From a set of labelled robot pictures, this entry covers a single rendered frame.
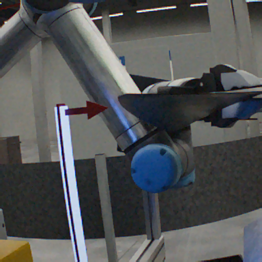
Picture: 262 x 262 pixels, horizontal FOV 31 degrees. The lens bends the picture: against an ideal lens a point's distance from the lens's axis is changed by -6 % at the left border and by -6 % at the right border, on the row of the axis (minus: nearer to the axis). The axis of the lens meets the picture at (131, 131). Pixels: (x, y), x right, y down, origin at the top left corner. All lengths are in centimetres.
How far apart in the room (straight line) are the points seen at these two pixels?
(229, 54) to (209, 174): 254
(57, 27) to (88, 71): 9
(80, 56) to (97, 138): 621
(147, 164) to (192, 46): 593
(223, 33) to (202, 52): 177
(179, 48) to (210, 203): 439
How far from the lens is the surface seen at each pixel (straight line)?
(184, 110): 64
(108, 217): 236
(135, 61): 681
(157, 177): 76
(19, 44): 100
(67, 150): 63
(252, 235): 63
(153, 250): 110
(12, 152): 739
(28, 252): 43
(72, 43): 81
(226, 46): 487
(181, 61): 667
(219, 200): 252
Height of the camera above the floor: 118
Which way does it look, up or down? 3 degrees down
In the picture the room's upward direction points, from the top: 6 degrees counter-clockwise
